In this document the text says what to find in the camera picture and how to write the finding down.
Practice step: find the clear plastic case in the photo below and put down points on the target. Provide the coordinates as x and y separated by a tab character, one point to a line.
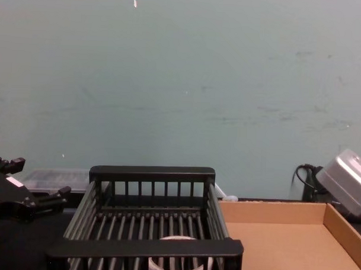
57	178

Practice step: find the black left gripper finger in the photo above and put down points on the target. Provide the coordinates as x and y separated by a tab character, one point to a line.
10	164
52	197

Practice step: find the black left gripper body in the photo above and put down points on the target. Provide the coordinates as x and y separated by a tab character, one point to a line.
9	200

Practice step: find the black rack with steel bars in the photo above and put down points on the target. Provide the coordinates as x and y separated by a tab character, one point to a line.
152	172

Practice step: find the small white plastic piece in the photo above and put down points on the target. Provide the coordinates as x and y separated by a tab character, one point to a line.
230	198

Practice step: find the shallow brown cardboard tray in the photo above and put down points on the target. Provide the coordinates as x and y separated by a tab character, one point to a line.
283	242

